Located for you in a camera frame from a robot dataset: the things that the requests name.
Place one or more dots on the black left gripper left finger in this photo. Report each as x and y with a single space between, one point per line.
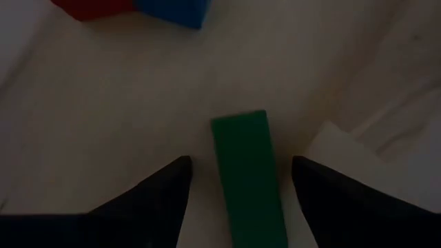
138 213

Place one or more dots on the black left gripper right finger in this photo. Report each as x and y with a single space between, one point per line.
344 206

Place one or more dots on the green long block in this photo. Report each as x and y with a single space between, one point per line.
248 179

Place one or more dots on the blue long block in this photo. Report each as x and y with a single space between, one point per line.
175 12

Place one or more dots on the red long block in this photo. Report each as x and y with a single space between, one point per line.
93 8

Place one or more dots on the white plastic bin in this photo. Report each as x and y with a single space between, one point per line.
337 148

